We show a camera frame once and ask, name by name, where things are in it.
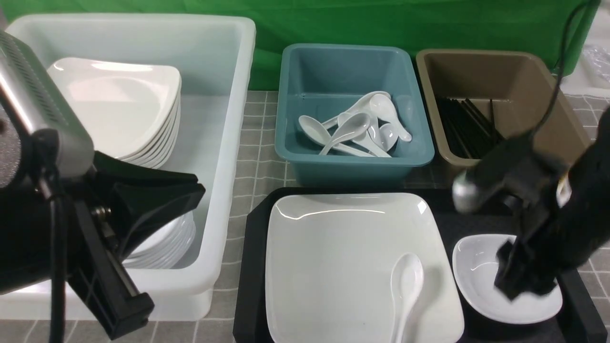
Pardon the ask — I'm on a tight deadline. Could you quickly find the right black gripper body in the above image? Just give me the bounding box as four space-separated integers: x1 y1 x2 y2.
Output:
452 131 572 301

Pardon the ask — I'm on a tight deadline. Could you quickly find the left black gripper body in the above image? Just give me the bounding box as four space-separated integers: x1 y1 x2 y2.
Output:
62 152 206 340

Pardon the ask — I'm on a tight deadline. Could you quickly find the small white sauce bowl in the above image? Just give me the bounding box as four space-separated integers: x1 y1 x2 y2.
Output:
452 234 563 325

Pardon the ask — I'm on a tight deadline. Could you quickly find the white ceramic soup spoon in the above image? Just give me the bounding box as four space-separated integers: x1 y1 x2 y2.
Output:
390 252 425 343

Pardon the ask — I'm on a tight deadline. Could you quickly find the large white square rice plate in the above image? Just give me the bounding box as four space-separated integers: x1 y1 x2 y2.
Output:
265 192 465 343

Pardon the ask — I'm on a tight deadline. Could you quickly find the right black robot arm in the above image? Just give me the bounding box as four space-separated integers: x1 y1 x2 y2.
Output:
452 110 609 300

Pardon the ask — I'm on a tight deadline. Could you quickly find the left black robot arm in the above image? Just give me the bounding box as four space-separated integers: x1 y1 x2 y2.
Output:
0 143 206 343

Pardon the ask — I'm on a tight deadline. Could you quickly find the top stacked white square plate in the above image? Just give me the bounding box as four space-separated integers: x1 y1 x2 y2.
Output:
47 57 182 159

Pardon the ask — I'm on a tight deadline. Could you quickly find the stack of white small bowls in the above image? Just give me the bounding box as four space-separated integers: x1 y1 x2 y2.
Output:
122 212 196 269

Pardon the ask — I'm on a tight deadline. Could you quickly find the black chopsticks bundle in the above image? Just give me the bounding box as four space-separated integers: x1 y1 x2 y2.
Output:
436 97 505 159

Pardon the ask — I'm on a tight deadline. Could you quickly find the brown plastic bin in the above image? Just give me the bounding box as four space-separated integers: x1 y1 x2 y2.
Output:
416 49 602 193

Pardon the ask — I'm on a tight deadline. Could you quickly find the stack of white square plates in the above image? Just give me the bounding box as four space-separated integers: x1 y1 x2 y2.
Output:
120 95 181 169

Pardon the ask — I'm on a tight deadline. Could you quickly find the black serving tray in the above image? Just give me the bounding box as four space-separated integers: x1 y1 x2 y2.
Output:
233 187 609 343

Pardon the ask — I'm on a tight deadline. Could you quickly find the grey checkered tablecloth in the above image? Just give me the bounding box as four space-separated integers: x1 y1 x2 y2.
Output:
0 91 609 343

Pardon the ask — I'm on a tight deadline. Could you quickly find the white spoon in bin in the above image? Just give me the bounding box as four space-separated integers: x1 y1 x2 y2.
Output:
319 113 370 155
379 123 398 152
298 115 373 158
369 94 412 142

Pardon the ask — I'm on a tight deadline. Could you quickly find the green backdrop cloth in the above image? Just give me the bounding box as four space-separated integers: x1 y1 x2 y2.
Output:
1 0 580 91

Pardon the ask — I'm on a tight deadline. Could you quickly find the large white plastic tub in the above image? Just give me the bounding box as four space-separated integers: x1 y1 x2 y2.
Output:
6 13 256 322

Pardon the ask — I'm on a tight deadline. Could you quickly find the teal plastic bin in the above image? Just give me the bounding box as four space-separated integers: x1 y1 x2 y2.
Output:
275 44 436 188

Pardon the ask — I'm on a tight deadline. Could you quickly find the black cable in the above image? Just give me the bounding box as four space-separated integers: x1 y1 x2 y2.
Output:
531 0 602 136

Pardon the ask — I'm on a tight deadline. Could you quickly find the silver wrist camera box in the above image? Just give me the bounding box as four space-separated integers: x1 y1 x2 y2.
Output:
0 31 94 188

